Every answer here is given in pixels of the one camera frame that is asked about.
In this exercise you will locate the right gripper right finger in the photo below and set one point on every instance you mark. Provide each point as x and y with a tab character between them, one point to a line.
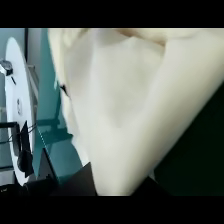
149	188

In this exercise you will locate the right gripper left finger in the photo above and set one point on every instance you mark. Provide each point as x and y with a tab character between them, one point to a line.
81	183

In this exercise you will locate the cream shirt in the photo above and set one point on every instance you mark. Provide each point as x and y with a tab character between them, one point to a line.
126	100

